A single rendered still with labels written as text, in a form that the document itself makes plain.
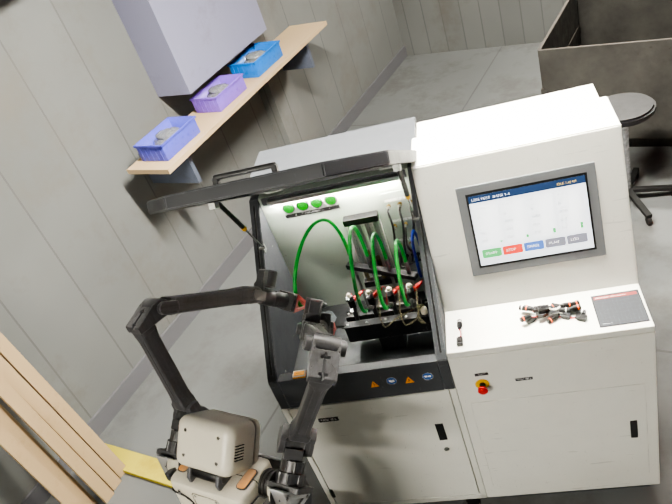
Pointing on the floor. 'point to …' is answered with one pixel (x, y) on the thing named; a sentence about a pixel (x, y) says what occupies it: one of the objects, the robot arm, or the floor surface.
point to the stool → (634, 112)
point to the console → (563, 400)
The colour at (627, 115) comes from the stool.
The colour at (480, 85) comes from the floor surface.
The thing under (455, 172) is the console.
